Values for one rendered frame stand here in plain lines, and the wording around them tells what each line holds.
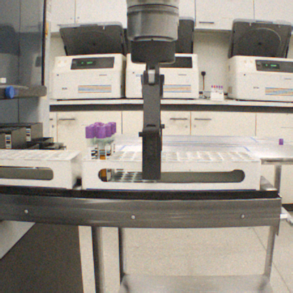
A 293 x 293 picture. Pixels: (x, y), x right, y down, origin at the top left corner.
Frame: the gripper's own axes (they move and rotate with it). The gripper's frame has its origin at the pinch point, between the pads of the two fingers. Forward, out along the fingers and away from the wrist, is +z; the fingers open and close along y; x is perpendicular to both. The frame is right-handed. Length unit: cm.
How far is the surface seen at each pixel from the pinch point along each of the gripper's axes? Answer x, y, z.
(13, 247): 29.1, 2.9, 19.7
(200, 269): -22, 131, 86
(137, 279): 8, 64, 58
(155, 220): -0.8, -6.8, 8.7
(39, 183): 19.0, -5.1, 3.4
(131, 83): 25, 230, -16
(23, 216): 21.9, -6.9, 9.0
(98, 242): 15.1, 26.8, 26.9
